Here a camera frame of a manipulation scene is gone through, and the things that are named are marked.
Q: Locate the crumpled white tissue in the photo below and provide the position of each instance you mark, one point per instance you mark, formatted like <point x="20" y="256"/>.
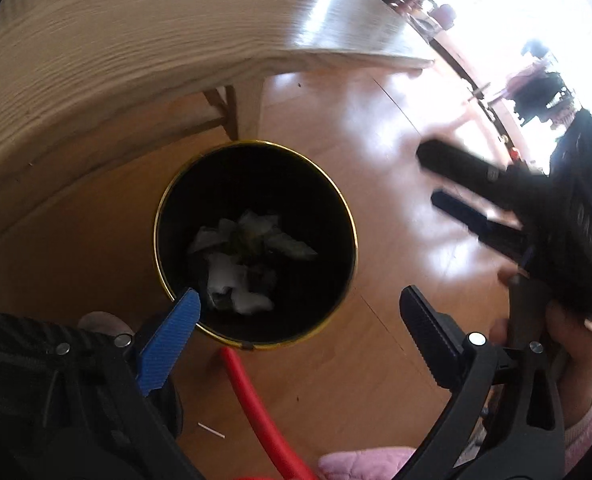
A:
<point x="226" y="275"/>

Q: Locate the pink slipper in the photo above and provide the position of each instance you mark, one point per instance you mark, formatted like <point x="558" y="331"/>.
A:
<point x="366" y="464"/>

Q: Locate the black bin with gold rim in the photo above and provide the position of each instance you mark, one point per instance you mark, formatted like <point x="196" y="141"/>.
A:
<point x="306" y="270"/>

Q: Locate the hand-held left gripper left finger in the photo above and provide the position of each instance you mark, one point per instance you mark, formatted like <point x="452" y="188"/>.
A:
<point x="171" y="345"/>

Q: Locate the dark wooden furniture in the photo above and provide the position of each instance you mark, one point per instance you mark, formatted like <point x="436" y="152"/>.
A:
<point x="541" y="90"/>

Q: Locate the crumpled grey white wrapper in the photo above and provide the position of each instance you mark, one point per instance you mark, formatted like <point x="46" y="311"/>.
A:
<point x="286" y="245"/>

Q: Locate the white stick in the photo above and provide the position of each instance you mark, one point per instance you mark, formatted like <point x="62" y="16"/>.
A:
<point x="211" y="430"/>

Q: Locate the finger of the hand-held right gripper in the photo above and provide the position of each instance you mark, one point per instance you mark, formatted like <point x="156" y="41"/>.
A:
<point x="456" y="162"/>
<point x="471" y="220"/>

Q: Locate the wooden table leg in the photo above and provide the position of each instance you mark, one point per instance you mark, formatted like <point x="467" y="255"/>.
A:
<point x="246" y="105"/>

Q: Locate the grey rounded object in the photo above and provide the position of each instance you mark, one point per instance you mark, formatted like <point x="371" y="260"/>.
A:
<point x="101" y="322"/>

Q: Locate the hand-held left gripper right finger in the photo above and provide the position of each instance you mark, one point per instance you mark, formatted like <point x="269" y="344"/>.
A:
<point x="426" y="330"/>

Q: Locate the person's right hand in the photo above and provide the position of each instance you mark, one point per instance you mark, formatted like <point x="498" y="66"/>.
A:
<point x="573" y="360"/>

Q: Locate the black mesh chair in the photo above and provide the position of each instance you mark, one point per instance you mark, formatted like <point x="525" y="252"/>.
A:
<point x="6" y="345"/>

